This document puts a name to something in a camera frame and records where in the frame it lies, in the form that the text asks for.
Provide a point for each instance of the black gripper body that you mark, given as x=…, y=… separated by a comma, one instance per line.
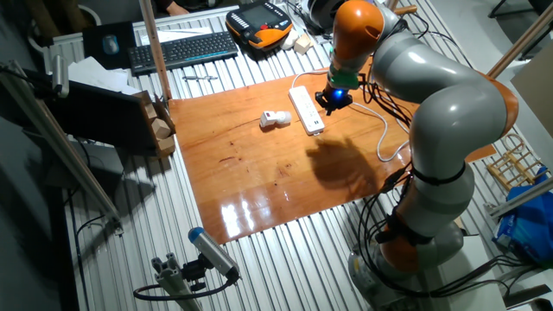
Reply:
x=337, y=96

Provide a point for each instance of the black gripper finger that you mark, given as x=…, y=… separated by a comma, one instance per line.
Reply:
x=322, y=98
x=347, y=104

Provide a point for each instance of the white bulb holder with bulb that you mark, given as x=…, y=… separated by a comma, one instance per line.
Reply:
x=270, y=118

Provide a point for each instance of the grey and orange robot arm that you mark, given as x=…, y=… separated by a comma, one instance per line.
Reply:
x=453, y=108

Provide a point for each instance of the bare person hand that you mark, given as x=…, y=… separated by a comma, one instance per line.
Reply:
x=177, y=9

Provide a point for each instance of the white power strip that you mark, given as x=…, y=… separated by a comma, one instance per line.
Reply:
x=307, y=110

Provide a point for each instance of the pale wooden cube block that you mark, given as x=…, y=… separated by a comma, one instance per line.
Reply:
x=303, y=44
x=161, y=128
x=166, y=146
x=150, y=111

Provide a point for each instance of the white rounded object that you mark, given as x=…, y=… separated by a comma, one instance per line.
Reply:
x=288, y=39

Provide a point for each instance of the black round drum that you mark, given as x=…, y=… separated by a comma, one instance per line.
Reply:
x=317, y=13

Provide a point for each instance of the brown wooden board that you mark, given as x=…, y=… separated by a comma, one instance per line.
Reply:
x=259, y=173

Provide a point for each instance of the orange and black teach pendant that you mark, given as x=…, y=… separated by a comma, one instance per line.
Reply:
x=259, y=17

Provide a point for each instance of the small metal hand tool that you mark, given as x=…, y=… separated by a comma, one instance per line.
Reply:
x=198, y=78

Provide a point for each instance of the black keyboard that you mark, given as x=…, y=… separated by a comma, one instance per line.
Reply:
x=181, y=52

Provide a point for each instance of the white paper sheets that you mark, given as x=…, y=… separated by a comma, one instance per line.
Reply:
x=173, y=33
x=95, y=73

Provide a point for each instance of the wooden stick rack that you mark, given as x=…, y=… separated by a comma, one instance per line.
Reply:
x=514, y=166

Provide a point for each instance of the beige cardboard panel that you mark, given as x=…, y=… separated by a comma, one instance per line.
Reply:
x=535, y=86

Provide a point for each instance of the blue bag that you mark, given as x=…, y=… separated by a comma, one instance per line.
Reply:
x=527, y=224

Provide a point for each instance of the grey computer mouse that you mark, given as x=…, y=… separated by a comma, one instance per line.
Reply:
x=110, y=44

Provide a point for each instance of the black flat panel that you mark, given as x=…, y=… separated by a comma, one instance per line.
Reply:
x=95, y=116

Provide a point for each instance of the black mouse pad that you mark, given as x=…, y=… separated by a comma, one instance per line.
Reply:
x=95, y=56

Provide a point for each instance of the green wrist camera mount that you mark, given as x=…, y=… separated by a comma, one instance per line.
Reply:
x=343, y=80

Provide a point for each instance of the silver depth camera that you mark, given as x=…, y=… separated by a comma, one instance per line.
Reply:
x=60, y=75
x=211, y=252

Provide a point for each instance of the long aluminium frame bar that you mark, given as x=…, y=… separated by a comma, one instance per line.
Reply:
x=518, y=196
x=65, y=147

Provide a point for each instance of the aluminium profile camera mount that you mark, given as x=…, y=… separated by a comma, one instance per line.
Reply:
x=173, y=281

